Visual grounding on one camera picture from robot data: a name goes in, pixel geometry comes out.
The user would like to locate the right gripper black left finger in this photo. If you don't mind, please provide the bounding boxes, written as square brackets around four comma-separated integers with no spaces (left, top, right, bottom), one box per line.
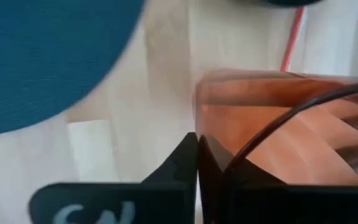
[28,132,198,224]

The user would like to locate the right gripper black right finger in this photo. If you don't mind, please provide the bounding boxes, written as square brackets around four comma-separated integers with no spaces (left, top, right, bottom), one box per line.
[198,135,358,224]

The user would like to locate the red plastic drinking straw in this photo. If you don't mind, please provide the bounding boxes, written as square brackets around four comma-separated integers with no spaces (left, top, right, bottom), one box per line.
[280,6,306,73]

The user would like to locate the orange faceted plastic cup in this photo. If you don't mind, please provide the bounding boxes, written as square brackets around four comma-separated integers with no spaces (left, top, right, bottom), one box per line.
[193,68,358,187]

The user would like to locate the round dark blue woven placemat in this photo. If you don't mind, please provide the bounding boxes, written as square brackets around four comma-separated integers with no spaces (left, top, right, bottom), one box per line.
[0,0,145,137]

